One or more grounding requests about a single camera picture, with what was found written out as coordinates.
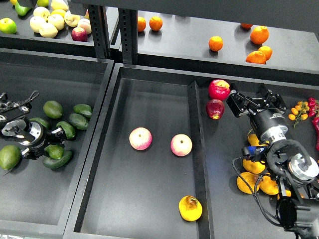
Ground black left tray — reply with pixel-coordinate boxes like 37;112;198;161
0;48;114;239

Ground avocado top right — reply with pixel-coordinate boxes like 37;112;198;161
73;104;93;119

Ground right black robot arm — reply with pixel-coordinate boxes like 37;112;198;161
226;83;319;239

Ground avocado top left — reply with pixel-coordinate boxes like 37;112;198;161
43;101;63;119

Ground orange cherry tomato bunch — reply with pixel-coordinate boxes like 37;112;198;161
288;101;310;127

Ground green apple on shelf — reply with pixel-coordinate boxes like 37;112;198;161
0;17;17;34

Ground pink apple right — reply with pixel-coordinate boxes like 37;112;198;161
170;134;192;157

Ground orange partly hidden top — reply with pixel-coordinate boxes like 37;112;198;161
240;23;253;29

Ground large orange on shelf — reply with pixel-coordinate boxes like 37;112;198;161
250;25;270;45

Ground orange behind front right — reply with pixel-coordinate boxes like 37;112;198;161
258;46;273;61

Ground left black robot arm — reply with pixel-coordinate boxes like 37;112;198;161
0;91;66;160

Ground pale yellow pear pile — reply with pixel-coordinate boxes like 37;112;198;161
29;0;92;38

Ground orange front right shelf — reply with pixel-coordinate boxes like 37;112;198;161
246;51;267;64

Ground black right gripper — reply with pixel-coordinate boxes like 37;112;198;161
226;83;288;143

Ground pink apple left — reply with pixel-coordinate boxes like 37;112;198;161
129;127;153;150

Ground black tray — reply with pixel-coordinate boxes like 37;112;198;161
0;48;114;239
63;63;319;239

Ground red apple on shelf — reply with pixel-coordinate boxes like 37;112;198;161
71;27;88;42

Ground dark red apple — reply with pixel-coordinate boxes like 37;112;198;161
205;99;225;120

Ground orange on shelf centre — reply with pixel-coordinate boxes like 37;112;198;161
208;36;223;52

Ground black shelf upright posts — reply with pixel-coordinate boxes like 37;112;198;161
88;4;138;65

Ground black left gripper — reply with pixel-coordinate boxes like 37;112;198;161
21;123;66;159

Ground green pepper on shelf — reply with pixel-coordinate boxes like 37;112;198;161
15;2;32;16

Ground avocado far left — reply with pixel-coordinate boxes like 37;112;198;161
29;117;51;129

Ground elongated dark avocado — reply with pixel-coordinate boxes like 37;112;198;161
42;150;73;169

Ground green avocado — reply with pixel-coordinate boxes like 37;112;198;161
45;144;64;159

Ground yellow pear small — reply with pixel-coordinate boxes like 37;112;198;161
259;173;279;196

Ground pink apple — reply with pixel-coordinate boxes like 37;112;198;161
170;134;192;157
129;127;153;150

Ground avocado beside tray wall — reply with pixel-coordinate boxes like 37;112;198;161
68;113;89;130

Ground bright red apple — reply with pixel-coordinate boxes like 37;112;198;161
208;79;230;101

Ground red chili peppers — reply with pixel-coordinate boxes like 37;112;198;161
308;98;319;151

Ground orange on shelf left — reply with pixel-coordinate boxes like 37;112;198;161
138;16;146;32

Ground black middle tray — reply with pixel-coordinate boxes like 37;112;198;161
63;63;319;239

